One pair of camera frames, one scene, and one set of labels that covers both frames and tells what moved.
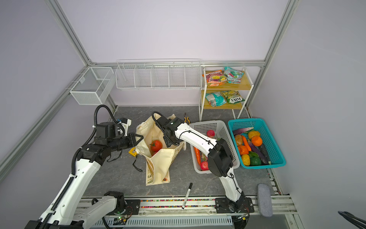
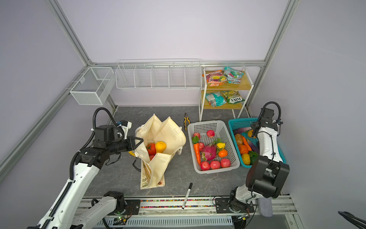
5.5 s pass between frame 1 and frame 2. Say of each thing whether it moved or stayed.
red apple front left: stayed
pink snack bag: stayed
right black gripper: moved
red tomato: moved
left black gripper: stayed
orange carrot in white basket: stayed
